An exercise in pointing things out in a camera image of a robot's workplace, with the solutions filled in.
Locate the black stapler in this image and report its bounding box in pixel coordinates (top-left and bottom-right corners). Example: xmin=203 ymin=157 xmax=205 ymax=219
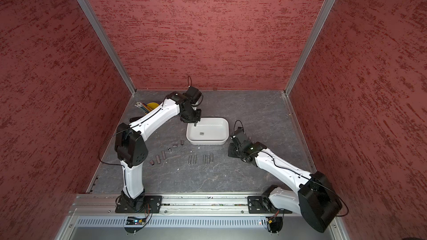
xmin=129 ymin=117 xmax=141 ymax=123

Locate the aluminium front rail frame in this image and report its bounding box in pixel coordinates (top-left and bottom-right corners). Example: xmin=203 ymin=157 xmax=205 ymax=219
xmin=57 ymin=192 xmax=349 ymax=240

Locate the left aluminium corner post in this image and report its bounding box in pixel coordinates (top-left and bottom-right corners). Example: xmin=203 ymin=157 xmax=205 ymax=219
xmin=77 ymin=0 xmax=137 ymax=95

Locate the yellow pencil cup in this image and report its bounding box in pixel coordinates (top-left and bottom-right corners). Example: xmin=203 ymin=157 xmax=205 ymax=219
xmin=147 ymin=102 xmax=159 ymax=110

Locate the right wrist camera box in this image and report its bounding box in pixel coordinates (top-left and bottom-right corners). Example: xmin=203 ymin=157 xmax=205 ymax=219
xmin=230 ymin=127 xmax=252 ymax=148

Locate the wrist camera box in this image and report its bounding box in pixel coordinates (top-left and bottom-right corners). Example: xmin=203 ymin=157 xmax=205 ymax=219
xmin=183 ymin=86 xmax=203 ymax=107
xmin=230 ymin=127 xmax=252 ymax=148

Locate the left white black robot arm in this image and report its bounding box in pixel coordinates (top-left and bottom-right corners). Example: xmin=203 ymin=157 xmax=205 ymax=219
xmin=114 ymin=86 xmax=203 ymax=208

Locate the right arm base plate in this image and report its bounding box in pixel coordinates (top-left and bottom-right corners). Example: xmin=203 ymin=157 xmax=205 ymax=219
xmin=247 ymin=196 xmax=292 ymax=215

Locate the aluminium corner post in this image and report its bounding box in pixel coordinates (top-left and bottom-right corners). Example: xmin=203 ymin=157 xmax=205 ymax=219
xmin=77 ymin=0 xmax=137 ymax=95
xmin=284 ymin=0 xmax=336 ymax=97

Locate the white plastic storage box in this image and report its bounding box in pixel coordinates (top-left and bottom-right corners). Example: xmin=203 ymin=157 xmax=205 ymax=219
xmin=186 ymin=117 xmax=229 ymax=146

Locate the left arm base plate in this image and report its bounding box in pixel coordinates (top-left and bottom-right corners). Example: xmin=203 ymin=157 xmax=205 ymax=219
xmin=115 ymin=194 xmax=163 ymax=214

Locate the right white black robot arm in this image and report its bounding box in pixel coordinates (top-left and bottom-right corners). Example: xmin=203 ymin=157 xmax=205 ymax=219
xmin=229 ymin=137 xmax=342 ymax=233

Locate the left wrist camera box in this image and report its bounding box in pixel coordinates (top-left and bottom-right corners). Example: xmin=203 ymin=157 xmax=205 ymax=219
xmin=183 ymin=86 xmax=203 ymax=107

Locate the right aluminium corner post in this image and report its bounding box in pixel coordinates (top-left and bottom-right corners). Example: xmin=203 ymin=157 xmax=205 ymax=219
xmin=284 ymin=0 xmax=336 ymax=97

